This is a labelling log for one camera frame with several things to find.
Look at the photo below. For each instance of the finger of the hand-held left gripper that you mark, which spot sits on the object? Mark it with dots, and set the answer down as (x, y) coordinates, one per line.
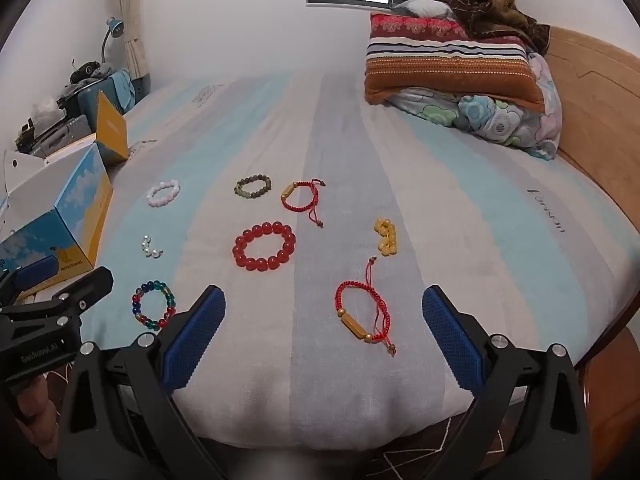
(87, 285)
(35, 269)

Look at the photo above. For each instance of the white pillow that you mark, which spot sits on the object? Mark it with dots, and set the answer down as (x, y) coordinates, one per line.
(425, 7)

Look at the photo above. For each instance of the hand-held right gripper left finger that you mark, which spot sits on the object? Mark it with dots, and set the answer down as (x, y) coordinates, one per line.
(192, 340)

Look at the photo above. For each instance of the brown fuzzy blanket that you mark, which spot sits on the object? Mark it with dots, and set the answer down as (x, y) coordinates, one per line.
(490, 10)

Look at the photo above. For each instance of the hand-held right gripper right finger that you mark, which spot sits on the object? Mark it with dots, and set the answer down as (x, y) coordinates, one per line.
(452, 340)

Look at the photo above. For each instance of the floral quilt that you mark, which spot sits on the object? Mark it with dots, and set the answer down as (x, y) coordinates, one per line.
(500, 120)

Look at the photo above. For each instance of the striped bed sheet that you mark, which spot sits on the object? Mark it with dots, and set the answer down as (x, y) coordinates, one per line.
(350, 160)

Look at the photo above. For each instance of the person's left hand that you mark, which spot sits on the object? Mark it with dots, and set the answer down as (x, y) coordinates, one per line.
(32, 410)

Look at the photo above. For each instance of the grey suitcase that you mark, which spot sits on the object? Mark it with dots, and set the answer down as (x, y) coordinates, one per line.
(60, 130)

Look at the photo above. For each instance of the blue desk lamp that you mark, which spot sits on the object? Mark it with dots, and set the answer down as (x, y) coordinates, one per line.
(114, 27)

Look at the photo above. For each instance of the blue suitcase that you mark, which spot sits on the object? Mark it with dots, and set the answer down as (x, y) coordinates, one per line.
(117, 90)

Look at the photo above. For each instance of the dark clothes pile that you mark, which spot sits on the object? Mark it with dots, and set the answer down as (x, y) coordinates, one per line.
(85, 71)

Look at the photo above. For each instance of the wooden headboard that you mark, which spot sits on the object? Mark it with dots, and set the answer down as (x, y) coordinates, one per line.
(595, 110)

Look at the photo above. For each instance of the beige curtain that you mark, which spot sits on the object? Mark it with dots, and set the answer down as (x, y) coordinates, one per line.
(132, 20)

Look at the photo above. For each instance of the striped folded blankets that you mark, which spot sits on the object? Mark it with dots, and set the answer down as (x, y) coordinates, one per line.
(450, 65)

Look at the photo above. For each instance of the white cardboard box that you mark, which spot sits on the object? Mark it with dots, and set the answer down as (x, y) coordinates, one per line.
(60, 210)

